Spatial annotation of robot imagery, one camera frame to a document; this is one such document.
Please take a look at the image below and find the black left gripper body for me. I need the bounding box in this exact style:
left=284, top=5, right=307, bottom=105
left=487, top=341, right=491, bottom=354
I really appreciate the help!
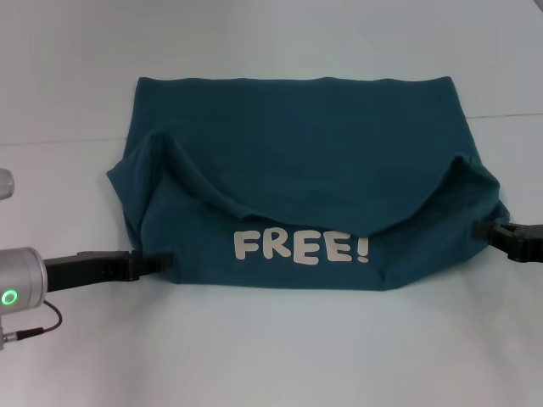
left=44, top=249, right=139, bottom=293

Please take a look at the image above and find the teal blue shirt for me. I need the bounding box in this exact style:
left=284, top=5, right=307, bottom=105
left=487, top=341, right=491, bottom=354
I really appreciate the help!
left=105, top=75, right=511, bottom=292

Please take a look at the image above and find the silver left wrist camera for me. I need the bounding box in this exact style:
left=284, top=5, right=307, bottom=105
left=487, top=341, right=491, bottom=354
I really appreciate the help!
left=0, top=167, right=15, bottom=200

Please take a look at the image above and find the dark left gripper cable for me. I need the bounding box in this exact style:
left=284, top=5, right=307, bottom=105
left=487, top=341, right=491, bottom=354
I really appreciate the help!
left=0, top=300, right=63, bottom=352

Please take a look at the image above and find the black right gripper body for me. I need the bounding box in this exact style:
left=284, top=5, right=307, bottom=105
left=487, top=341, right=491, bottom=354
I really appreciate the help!
left=490, top=221, right=543, bottom=265

